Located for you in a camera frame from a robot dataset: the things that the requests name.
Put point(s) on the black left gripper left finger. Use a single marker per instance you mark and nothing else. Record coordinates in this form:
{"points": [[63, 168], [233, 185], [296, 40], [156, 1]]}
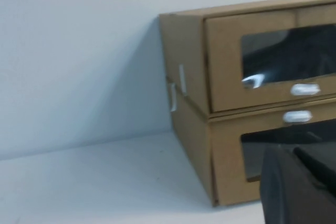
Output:
{"points": [[288, 195]]}

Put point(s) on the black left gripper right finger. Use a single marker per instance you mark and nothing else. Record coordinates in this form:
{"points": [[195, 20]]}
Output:
{"points": [[320, 159]]}

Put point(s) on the cardboard shoe box shell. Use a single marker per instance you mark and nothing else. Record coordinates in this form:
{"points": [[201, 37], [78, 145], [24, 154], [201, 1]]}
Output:
{"points": [[183, 40], [191, 150]]}

